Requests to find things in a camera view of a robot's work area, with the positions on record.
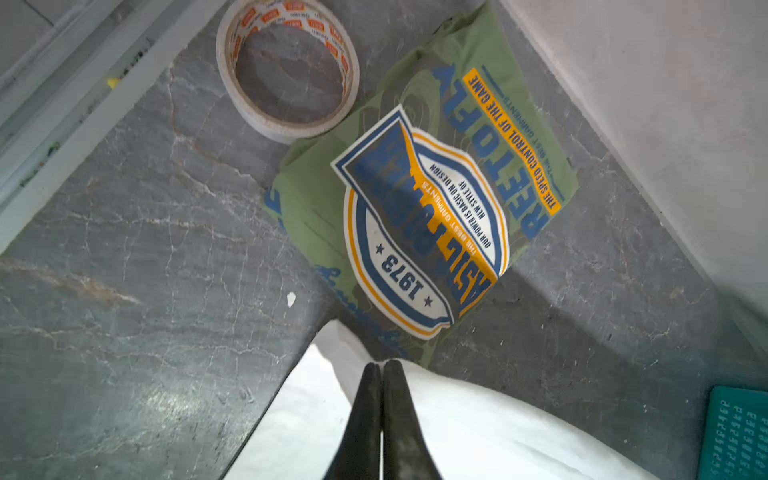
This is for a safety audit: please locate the green tank top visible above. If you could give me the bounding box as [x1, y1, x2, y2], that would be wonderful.
[263, 3, 579, 365]

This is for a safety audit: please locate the white navy tank top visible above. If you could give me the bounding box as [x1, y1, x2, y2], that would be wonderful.
[224, 320, 651, 479]

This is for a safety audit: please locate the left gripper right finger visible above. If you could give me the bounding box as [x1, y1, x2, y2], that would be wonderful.
[382, 360, 442, 479]

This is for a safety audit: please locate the tape roll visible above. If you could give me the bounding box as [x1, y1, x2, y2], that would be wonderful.
[216, 1, 360, 144]

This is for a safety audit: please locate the teal plastic basket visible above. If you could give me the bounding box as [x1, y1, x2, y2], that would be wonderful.
[697, 386, 768, 480]

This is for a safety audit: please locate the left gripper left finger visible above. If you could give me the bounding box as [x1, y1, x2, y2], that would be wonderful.
[324, 363, 382, 479]

